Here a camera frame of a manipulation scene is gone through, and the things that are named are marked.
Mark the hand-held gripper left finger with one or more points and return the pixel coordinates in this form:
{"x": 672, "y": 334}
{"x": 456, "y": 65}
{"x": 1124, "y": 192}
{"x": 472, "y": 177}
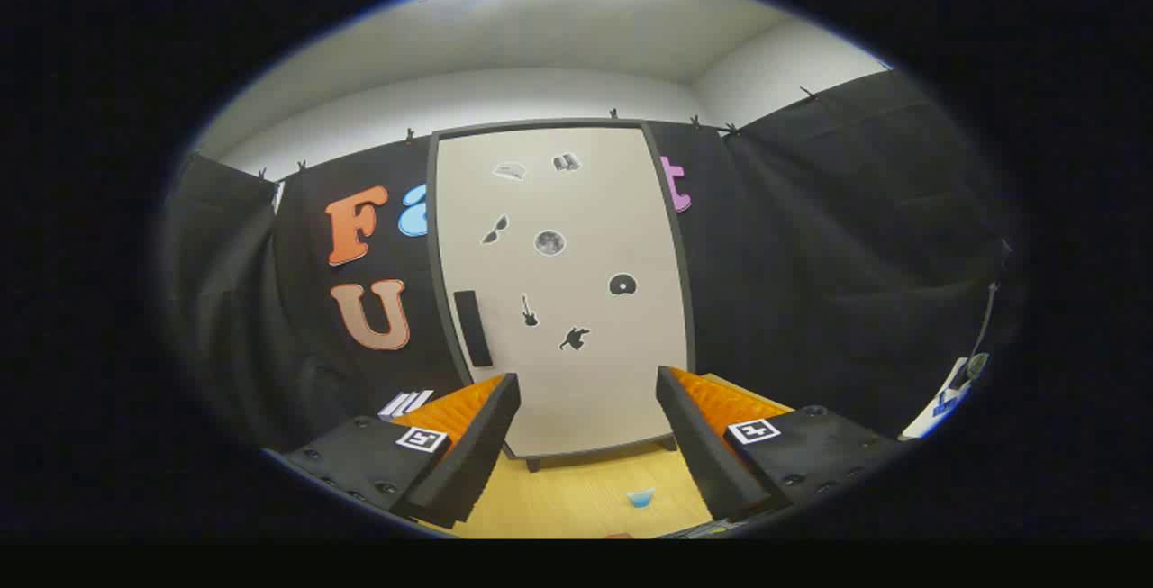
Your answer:
{"x": 473, "y": 462}

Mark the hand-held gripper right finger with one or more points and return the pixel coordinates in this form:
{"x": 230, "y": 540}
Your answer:
{"x": 703, "y": 453}

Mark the blue cosmetic tube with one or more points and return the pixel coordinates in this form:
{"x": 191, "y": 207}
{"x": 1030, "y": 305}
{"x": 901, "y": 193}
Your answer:
{"x": 640, "y": 499}

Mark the blue striped book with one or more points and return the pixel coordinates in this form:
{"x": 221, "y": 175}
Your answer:
{"x": 404, "y": 404}

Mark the white blue book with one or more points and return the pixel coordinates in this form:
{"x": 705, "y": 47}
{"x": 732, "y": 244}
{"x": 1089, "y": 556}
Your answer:
{"x": 390, "y": 407}

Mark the grey cabinet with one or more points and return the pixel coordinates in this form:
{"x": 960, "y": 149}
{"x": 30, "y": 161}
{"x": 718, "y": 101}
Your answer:
{"x": 689, "y": 327}

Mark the black backdrop cloth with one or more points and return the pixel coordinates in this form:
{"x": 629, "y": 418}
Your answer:
{"x": 811, "y": 255}

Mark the white blue device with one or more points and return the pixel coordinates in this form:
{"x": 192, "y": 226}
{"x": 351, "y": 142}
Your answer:
{"x": 932, "y": 412}

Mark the row of black cloth clips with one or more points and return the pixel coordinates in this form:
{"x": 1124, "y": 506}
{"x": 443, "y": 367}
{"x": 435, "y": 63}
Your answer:
{"x": 613, "y": 113}

